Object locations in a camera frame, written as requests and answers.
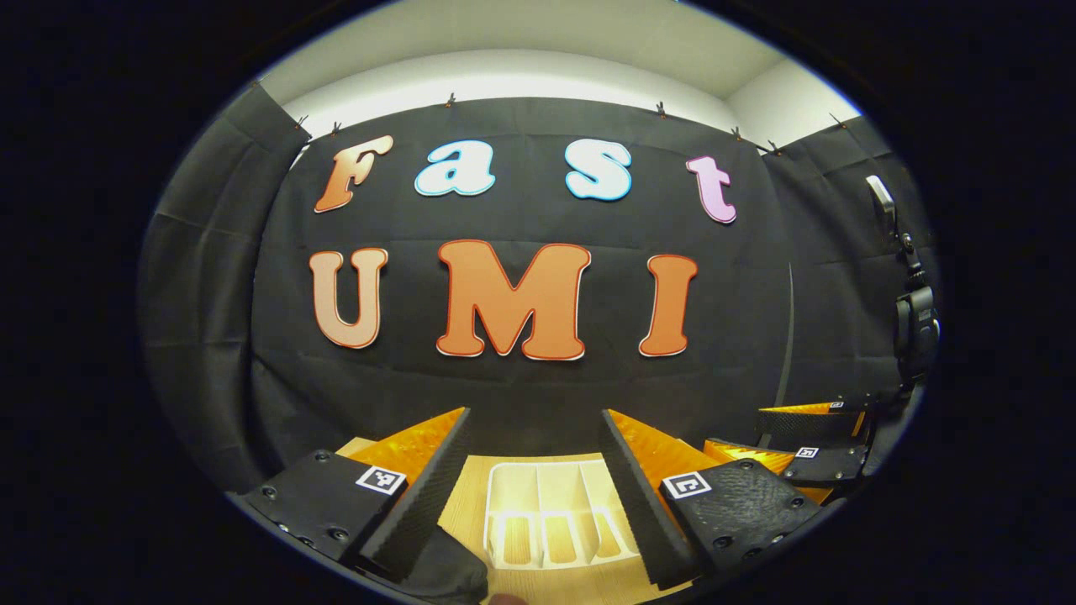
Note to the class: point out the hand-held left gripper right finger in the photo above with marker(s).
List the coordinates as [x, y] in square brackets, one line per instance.
[639, 504]

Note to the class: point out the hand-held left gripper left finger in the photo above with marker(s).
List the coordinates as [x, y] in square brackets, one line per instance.
[416, 504]

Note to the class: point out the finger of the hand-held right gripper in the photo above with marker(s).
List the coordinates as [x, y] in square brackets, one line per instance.
[832, 466]
[815, 428]

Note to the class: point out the cream plastic bookshelf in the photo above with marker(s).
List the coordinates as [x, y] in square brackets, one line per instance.
[546, 504]

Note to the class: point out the dark backdrop frame pole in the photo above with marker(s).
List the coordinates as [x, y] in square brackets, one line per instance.
[788, 336]

